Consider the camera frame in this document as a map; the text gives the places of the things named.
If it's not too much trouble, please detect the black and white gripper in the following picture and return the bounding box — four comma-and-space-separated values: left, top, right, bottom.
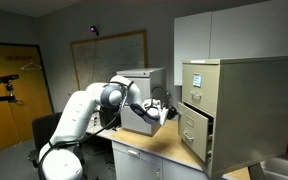
142, 97, 180, 125

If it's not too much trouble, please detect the beige drawer without label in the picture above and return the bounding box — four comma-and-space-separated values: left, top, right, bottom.
177, 101, 216, 163

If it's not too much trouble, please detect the beige drawer with label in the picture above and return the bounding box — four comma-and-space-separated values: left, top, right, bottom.
181, 62, 221, 117

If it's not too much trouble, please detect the white under-desk drawer unit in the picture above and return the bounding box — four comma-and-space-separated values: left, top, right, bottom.
111, 140, 212, 180

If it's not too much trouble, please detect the small gray file cabinet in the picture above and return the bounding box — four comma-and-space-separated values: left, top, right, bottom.
116, 67, 167, 137

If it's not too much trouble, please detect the wood framed whiteboard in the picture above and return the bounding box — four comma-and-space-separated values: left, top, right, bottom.
70, 29, 149, 92

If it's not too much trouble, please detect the beige metal file cabinet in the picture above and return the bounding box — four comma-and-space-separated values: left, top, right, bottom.
177, 54, 288, 179

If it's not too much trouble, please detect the webcam with purple light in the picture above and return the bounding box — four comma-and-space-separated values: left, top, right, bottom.
89, 25, 101, 37

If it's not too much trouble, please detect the black office chair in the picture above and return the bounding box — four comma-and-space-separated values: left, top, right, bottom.
27, 111, 85, 180

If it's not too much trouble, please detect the orange wooden door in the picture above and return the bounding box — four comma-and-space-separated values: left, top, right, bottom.
0, 41, 55, 157

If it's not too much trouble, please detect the white wall cabinet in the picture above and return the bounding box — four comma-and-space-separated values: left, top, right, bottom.
173, 0, 288, 87

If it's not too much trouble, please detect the wire clothes hanger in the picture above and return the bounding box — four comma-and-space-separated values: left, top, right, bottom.
20, 58, 43, 72

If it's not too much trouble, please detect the black camera on tripod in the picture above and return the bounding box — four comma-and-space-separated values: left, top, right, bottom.
0, 73, 21, 105

